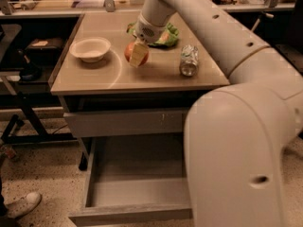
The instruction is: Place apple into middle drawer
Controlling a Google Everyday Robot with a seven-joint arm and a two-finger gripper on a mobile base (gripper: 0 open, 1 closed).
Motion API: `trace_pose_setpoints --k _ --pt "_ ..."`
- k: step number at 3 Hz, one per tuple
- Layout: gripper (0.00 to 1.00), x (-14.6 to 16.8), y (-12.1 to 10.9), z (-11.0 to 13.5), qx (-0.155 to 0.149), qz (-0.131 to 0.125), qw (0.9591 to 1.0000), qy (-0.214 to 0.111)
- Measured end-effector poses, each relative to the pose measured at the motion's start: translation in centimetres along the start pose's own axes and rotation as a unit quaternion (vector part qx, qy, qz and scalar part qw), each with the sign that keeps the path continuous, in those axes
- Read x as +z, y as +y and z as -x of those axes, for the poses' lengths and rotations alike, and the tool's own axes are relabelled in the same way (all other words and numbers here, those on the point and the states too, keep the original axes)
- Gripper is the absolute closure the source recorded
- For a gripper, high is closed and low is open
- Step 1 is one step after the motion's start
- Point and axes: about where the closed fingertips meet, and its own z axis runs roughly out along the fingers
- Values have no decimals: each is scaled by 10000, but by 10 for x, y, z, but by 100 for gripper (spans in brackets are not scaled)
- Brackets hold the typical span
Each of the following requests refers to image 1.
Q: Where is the white handled tool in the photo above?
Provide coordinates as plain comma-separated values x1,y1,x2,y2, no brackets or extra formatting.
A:
250,12,275,32

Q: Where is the black desk frame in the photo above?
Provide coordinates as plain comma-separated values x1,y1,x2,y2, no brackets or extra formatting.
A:
0,24,77,145

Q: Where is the white paper bowl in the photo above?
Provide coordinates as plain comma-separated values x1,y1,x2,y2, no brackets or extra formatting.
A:
69,37,111,63

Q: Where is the white sneaker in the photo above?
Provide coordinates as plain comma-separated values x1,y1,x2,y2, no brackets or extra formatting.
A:
6,192,42,218

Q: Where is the black box on shelf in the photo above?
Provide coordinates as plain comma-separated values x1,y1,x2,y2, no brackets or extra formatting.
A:
26,37,64,61

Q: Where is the grey drawer cabinet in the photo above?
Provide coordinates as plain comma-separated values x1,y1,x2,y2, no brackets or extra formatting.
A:
49,11,228,159

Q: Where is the grey top drawer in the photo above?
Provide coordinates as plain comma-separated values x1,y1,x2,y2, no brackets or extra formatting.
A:
63,108,187,137

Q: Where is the open grey middle drawer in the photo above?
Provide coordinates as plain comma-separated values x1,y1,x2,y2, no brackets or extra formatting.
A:
69,133,191,227

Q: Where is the silver green soda can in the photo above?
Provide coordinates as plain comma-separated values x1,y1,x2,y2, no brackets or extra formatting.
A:
179,44,199,77

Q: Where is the green chip bag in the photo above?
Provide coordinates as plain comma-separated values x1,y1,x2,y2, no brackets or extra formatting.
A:
126,23,179,48

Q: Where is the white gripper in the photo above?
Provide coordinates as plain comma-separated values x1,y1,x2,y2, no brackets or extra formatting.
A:
128,12,168,69

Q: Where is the red apple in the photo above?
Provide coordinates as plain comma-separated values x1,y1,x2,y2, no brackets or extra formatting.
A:
123,41,150,67

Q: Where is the back workbench shelf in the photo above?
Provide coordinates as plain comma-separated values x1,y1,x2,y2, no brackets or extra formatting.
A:
0,0,294,19

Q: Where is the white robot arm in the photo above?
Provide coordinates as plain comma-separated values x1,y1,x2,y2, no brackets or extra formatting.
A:
135,0,303,227

